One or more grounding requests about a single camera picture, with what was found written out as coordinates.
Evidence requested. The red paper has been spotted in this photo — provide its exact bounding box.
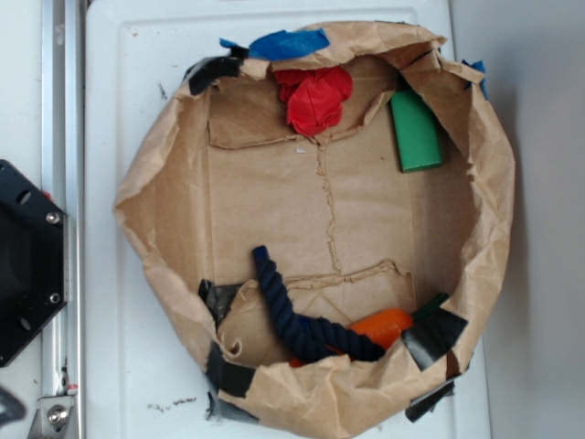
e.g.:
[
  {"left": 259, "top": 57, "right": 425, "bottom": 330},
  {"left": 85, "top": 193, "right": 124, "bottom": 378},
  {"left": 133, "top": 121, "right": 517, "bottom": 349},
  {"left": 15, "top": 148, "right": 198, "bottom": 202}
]
[{"left": 274, "top": 67, "right": 353, "bottom": 137}]

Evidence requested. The brown paper bag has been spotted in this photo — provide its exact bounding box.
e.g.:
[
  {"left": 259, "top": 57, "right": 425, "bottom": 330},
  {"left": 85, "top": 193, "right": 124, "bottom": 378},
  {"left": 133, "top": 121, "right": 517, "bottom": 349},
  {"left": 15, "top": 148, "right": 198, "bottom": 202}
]
[{"left": 114, "top": 21, "right": 516, "bottom": 438}]

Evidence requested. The orange toy carrot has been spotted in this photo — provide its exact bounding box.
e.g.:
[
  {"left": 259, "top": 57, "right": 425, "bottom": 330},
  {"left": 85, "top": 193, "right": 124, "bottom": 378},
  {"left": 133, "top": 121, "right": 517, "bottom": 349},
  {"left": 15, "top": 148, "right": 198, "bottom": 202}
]
[{"left": 299, "top": 293, "right": 449, "bottom": 361}]

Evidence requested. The green rectangular block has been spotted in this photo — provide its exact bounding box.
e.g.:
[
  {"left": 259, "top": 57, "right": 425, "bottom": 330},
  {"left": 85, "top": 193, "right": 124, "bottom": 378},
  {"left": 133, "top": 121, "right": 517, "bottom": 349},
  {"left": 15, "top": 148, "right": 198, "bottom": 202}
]
[{"left": 390, "top": 90, "right": 442, "bottom": 173}]

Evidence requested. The blue tape piece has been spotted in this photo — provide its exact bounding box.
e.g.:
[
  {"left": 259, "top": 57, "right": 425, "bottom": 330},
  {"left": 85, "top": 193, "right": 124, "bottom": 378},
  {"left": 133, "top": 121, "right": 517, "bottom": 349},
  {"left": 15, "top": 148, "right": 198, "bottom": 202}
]
[{"left": 219, "top": 28, "right": 330, "bottom": 61}]

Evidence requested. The white plastic tray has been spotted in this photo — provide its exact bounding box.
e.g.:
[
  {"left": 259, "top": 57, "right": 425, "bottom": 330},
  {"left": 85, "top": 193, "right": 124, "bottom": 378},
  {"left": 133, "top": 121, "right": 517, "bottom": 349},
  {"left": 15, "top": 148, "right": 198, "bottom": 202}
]
[{"left": 83, "top": 0, "right": 494, "bottom": 439}]

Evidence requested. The dark blue rope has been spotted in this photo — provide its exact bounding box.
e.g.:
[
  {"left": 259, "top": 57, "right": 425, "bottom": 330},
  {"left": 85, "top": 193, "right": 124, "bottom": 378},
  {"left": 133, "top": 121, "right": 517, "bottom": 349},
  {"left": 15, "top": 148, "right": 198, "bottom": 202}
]
[{"left": 251, "top": 245, "right": 387, "bottom": 365}]

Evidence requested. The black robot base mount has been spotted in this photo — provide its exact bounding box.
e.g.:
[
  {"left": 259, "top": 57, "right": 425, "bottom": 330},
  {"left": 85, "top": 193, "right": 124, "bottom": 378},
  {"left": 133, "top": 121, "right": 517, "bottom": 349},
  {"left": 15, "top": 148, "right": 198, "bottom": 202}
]
[{"left": 1, "top": 159, "right": 67, "bottom": 368}]

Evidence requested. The aluminium rail frame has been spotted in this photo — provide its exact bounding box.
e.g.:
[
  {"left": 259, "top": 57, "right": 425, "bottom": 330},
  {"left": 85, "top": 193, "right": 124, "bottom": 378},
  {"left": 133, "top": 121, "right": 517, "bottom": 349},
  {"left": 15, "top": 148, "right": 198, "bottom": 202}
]
[{"left": 28, "top": 0, "right": 89, "bottom": 438}]

